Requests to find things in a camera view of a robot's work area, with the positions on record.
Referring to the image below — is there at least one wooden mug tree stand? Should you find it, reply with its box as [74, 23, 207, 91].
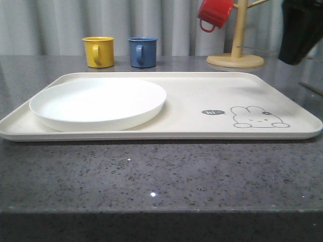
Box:
[206, 0, 268, 68]

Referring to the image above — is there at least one cream rabbit print tray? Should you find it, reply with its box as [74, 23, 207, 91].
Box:
[1, 72, 322, 141]

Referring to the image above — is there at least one white round plate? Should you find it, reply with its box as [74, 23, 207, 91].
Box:
[29, 78, 167, 132]

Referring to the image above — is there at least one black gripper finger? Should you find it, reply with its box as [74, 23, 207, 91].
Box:
[279, 1, 322, 65]

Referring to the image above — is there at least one blue enamel mug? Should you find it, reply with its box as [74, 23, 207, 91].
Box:
[128, 37, 157, 68]

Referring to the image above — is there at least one silver metal fork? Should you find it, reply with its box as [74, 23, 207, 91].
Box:
[237, 45, 279, 54]

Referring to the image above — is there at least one grey curtain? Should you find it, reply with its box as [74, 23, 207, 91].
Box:
[0, 0, 323, 56]

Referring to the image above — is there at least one red enamel mug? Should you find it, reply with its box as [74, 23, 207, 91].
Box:
[198, 0, 234, 33]

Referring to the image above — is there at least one yellow enamel mug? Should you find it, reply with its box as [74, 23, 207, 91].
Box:
[82, 36, 115, 69]

